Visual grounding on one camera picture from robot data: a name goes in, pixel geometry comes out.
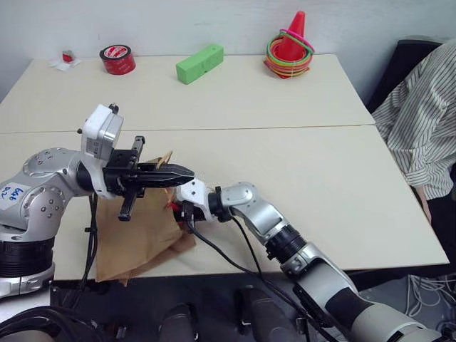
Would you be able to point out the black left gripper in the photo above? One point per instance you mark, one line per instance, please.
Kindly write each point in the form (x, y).
(121, 171)

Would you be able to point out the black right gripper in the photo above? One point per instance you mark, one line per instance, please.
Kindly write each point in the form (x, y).
(189, 212)

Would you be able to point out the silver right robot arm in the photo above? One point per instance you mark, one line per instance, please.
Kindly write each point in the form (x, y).
(320, 278)

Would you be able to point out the person in striped shirt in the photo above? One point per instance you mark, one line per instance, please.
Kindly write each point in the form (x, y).
(420, 124)

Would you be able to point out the small red white packet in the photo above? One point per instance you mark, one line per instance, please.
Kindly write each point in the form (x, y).
(67, 57)

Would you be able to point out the dark rounded robot leg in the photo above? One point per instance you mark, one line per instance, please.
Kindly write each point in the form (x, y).
(265, 313)
(178, 322)

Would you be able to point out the black chair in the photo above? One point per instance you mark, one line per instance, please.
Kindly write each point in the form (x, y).
(402, 67)

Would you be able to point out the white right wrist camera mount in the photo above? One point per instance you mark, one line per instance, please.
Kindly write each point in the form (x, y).
(194, 194)

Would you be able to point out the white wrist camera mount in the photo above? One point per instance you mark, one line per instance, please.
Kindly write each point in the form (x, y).
(194, 194)
(101, 130)

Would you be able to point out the white handwritten label sticker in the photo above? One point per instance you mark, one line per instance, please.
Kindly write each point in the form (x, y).
(15, 194)

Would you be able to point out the green rectangular box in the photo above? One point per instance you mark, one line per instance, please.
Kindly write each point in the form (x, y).
(199, 65)

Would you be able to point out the red tape roll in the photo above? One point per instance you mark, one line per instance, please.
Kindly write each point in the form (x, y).
(117, 60)

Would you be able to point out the brown paper bag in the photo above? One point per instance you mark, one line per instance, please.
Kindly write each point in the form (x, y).
(142, 231)

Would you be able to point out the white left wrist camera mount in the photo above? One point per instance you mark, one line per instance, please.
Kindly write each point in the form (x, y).
(101, 130)

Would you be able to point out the red traffic cone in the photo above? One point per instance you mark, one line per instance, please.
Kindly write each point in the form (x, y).
(294, 39)

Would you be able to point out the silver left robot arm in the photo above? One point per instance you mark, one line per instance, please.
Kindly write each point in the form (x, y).
(50, 178)

